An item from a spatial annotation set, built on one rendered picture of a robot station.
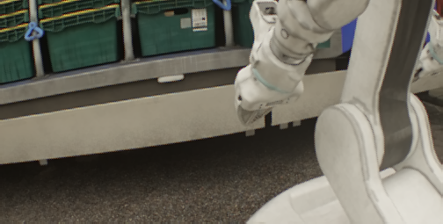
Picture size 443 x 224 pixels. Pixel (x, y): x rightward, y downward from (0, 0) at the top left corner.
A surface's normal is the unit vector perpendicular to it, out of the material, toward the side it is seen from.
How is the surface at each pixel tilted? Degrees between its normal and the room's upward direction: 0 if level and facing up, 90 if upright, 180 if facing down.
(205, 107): 90
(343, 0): 132
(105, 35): 96
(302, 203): 69
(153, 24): 94
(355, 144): 82
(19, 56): 91
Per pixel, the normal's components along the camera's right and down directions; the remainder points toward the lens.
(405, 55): 0.28, 0.55
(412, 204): 0.04, -0.80
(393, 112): 0.23, -0.11
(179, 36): 0.26, 0.25
